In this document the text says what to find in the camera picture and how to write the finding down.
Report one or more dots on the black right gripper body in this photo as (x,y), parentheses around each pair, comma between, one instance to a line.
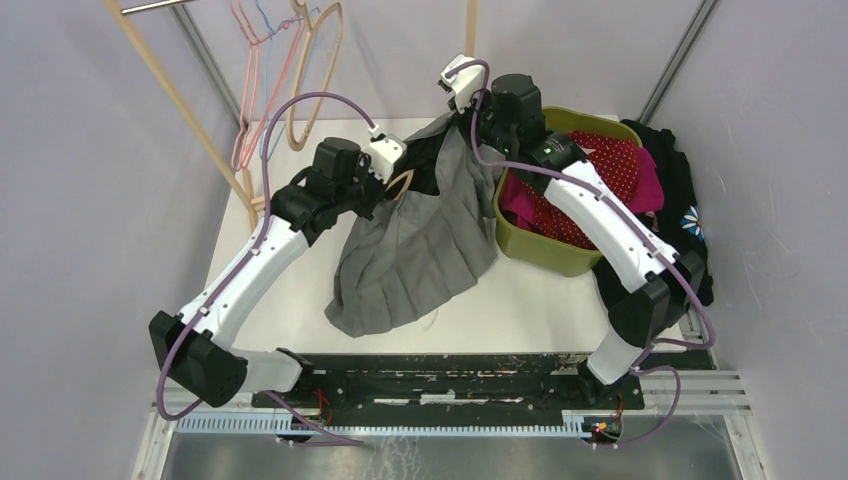
(498,136)

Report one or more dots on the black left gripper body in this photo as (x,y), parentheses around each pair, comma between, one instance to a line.
(362,195)

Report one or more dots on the magenta pleated skirt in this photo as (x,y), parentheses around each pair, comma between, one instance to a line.
(517,206)

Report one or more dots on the pink wire hanger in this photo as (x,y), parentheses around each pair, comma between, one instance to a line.
(254,127)
(248,97)

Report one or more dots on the grey skirt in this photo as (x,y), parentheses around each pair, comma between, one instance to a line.
(422,247)

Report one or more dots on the red polka dot skirt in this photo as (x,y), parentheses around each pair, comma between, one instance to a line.
(615,160)

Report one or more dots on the wooden hanger with grey skirt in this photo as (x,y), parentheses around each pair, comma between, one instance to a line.
(399,185)

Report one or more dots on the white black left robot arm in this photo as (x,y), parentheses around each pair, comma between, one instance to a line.
(195,347)

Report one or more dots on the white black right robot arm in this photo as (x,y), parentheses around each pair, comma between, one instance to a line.
(660,282)

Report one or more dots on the wooden clothes rack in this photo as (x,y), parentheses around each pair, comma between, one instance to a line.
(240,182)

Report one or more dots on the olive green laundry basket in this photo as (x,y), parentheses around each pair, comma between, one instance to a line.
(534,248)

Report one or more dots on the black floral garment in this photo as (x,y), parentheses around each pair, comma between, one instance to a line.
(677,222)

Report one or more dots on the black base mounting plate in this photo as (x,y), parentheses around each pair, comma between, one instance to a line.
(456,390)

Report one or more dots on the metal wall rail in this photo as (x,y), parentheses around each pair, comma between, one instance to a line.
(677,59)
(208,63)

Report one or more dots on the left metal wall rail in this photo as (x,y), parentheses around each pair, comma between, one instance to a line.
(208,63)

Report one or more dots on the aluminium rail frame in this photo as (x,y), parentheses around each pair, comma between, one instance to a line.
(697,425)

